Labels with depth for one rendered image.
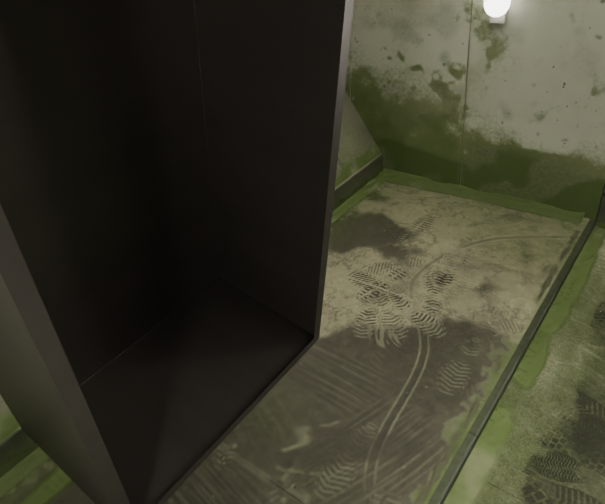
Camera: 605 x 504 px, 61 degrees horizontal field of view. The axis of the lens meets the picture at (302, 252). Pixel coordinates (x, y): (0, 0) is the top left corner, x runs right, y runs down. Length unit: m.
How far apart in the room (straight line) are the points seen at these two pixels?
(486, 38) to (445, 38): 0.19
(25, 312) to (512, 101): 2.27
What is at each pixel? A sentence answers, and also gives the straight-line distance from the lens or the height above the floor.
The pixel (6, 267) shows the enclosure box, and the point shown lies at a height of 1.13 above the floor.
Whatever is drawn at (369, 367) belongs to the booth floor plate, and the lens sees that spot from 1.83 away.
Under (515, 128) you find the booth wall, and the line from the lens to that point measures 2.61.
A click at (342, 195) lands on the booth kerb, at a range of 2.69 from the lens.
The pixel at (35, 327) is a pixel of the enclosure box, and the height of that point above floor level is 1.05.
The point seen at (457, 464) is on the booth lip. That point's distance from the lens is 1.62.
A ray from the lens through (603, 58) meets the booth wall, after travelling 2.44.
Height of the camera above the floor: 1.39
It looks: 34 degrees down
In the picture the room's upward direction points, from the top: 8 degrees counter-clockwise
